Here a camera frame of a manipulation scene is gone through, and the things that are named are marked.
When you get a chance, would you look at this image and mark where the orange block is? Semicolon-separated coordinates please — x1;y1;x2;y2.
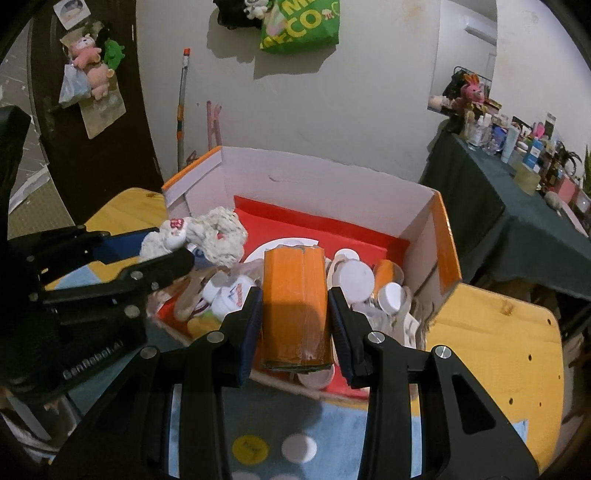
262;245;332;373

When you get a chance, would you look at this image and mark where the white logo cap in box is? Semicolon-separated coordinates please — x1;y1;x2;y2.
211;275;256;322

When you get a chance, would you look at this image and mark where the yellow bottle cap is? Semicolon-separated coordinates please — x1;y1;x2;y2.
231;435;270;466

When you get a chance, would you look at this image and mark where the light blue fluffy towel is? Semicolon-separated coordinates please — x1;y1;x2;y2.
55;264;528;480

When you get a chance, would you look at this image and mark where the plain white cap far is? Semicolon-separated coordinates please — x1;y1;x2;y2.
281;433;318;464

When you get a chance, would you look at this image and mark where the broom stick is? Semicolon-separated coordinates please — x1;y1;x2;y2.
176;48;190;171

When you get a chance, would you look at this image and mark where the pink plush on door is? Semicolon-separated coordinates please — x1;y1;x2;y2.
69;34;115;101

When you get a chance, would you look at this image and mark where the dark green covered side table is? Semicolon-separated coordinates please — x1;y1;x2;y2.
421;120;590;300

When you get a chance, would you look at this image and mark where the orange cardboard box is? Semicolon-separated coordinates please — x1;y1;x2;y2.
156;145;464;402

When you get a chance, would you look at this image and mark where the green shopping bag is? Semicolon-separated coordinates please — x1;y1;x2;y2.
259;0;341;55

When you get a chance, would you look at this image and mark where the pink plush toy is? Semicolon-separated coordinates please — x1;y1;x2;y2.
453;74;486;115

